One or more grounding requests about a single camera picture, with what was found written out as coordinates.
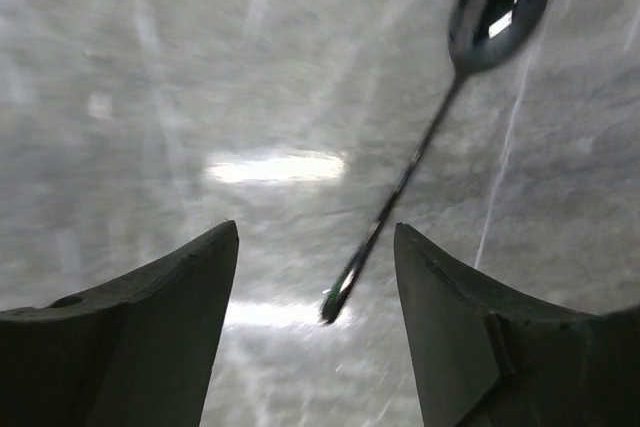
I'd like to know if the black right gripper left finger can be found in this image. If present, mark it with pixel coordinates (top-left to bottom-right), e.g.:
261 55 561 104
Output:
1 221 239 426

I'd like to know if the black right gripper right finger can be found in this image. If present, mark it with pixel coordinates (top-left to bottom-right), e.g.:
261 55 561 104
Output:
394 223 639 427

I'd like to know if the black spoon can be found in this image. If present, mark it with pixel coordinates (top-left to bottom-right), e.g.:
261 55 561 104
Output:
320 0 548 325

